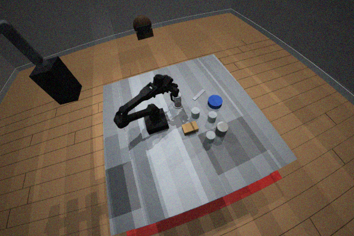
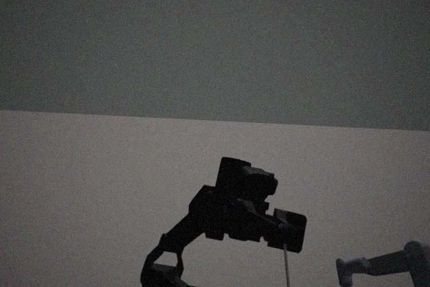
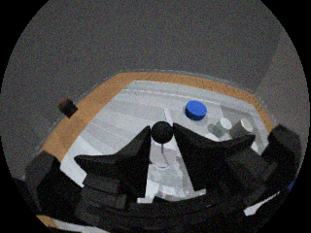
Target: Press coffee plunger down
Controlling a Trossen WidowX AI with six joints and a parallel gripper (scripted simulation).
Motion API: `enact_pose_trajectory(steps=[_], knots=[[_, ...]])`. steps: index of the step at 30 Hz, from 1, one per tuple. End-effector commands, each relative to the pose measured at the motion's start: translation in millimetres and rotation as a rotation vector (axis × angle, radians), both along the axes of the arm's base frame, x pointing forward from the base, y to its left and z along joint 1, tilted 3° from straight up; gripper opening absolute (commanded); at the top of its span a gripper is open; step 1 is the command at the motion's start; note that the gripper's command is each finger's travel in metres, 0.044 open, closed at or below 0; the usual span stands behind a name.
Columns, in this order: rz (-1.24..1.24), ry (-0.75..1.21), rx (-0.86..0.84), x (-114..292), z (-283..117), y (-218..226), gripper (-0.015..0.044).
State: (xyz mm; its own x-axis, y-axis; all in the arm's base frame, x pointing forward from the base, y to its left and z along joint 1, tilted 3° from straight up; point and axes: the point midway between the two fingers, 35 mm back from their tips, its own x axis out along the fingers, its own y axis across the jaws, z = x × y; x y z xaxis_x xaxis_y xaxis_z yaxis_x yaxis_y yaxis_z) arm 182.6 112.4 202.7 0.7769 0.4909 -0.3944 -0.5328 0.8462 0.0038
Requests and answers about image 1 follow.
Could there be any blue short cylinder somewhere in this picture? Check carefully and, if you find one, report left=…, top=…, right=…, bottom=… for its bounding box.
left=208, top=95, right=223, bottom=109

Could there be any tan rectangular block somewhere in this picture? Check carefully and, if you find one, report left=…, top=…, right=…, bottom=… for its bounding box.
left=181, top=121, right=199, bottom=136

